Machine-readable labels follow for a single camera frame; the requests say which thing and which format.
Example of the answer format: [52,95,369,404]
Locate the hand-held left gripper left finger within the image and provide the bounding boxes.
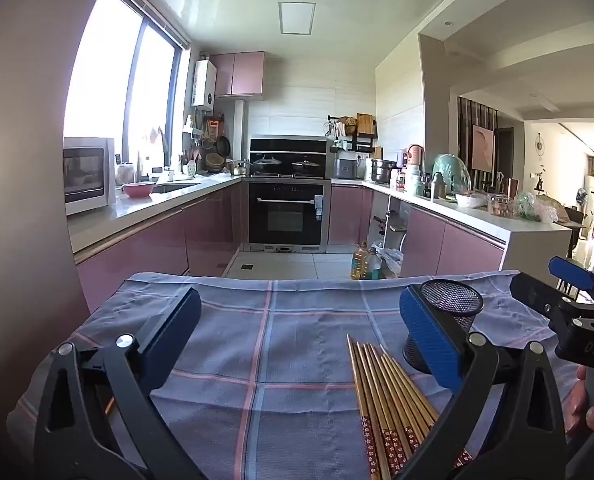
[33,286,208,480]

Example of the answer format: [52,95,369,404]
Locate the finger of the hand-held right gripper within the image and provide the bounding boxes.
[548,256,594,306]
[510,272,593,331]

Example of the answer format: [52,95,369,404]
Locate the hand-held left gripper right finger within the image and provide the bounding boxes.
[398,285,573,480]

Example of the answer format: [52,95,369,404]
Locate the black mesh utensil holder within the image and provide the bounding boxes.
[403,279,484,375]

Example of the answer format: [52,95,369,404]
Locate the bunch of wooden chopsticks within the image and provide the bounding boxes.
[346,334,473,480]

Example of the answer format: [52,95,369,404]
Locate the person's right hand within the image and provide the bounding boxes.
[563,364,594,436]

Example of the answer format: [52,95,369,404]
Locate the bag of green vegetables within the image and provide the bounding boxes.
[514,191,560,223]

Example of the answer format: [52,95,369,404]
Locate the crumpled clear plastic bag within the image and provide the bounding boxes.
[377,247,403,279]

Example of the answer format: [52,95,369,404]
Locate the pink peninsula cabinet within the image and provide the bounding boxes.
[327,180,573,278]

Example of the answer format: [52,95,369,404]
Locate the clear glass jar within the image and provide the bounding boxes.
[487,194,515,218]

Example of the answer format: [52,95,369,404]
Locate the pink base cabinet run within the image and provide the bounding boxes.
[74,180,243,311]

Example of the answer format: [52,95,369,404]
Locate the yellow oil bottle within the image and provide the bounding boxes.
[350,241,370,281]

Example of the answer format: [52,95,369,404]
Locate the white bowl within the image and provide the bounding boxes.
[454,192,488,209]

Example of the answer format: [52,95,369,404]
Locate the blue-grey plaid cloth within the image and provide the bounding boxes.
[7,270,585,480]

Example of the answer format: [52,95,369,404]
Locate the pink bowl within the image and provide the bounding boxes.
[122,181,156,199]

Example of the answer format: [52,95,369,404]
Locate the black built-in oven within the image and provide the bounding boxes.
[247,181,326,246]

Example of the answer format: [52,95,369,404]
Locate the steel stockpot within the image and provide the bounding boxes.
[370,158,397,184]

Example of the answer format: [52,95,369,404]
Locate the sink faucet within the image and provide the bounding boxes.
[134,151,152,183]

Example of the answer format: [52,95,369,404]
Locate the wooden slat divider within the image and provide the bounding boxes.
[457,97,500,181]

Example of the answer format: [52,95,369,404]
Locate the white countertop oven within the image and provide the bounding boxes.
[63,136,116,217]

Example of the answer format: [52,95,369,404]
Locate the silver rice cooker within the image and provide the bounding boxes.
[333,157,360,180]

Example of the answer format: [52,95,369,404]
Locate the black lidded pan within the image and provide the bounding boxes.
[251,156,283,177]
[291,157,322,178]

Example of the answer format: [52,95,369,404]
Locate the black range hood unit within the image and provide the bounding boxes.
[249,137,328,179]

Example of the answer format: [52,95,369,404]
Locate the white water heater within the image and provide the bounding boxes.
[192,59,218,108]

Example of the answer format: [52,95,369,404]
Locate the kitchen window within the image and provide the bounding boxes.
[63,0,183,181]

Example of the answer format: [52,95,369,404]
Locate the ceiling light panel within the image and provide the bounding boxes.
[278,1,317,35]

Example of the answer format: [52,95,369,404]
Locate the framed wall painting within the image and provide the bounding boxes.
[472,124,495,171]

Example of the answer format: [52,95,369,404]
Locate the black wall rack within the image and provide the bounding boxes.
[327,114,378,155]

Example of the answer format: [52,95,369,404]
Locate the pink wall cabinet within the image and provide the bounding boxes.
[211,51,266,98]

